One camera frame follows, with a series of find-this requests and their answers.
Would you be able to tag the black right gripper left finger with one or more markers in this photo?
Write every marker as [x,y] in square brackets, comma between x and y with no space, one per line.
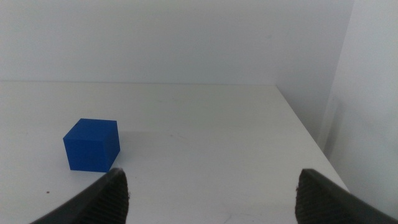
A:
[102,202]

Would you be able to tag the blue cube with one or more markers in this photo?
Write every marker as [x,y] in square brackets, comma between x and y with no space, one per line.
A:
[90,146]

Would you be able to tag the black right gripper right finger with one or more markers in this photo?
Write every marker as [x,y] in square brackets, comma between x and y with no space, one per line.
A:
[320,202]

